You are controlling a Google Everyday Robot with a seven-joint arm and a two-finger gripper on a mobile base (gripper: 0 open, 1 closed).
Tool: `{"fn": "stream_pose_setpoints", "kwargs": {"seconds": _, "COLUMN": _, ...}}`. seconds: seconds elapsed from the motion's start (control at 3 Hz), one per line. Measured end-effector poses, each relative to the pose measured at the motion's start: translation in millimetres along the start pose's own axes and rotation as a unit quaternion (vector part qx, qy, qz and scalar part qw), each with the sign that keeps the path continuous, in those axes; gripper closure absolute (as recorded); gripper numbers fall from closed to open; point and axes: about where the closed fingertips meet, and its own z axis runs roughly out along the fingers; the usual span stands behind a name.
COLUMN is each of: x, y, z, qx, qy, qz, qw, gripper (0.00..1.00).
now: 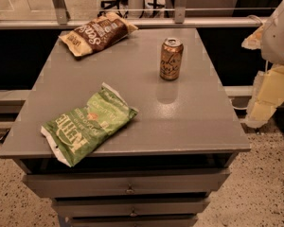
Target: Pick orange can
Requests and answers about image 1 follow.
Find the brown chip bag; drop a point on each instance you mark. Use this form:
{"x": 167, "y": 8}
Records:
{"x": 98, "y": 34}

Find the grey drawer cabinet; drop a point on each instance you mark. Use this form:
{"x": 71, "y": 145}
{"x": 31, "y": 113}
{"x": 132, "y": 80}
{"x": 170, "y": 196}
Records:
{"x": 137, "y": 135}

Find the padded gripper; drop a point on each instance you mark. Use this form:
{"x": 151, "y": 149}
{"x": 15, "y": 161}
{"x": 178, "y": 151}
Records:
{"x": 280, "y": 39}

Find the middle grey drawer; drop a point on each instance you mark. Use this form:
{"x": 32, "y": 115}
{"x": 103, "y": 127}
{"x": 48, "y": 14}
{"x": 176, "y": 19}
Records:
{"x": 130, "y": 207}

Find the bottom grey drawer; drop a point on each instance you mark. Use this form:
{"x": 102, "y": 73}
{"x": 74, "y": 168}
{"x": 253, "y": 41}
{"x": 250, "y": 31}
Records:
{"x": 149, "y": 221}

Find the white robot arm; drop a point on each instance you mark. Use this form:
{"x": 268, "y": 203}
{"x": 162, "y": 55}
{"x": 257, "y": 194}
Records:
{"x": 269, "y": 38}

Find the orange soda can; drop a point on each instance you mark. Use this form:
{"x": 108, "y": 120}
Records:
{"x": 171, "y": 58}

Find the grey drawer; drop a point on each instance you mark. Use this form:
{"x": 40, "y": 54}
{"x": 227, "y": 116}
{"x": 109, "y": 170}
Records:
{"x": 126, "y": 183}
{"x": 149, "y": 221}
{"x": 130, "y": 207}

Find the green chip bag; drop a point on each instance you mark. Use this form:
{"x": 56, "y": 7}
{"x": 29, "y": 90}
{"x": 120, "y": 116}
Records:
{"x": 73, "y": 135}

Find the top grey drawer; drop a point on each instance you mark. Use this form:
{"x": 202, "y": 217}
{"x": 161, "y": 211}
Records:
{"x": 126, "y": 183}

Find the black office chair base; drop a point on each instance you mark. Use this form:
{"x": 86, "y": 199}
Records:
{"x": 112, "y": 2}

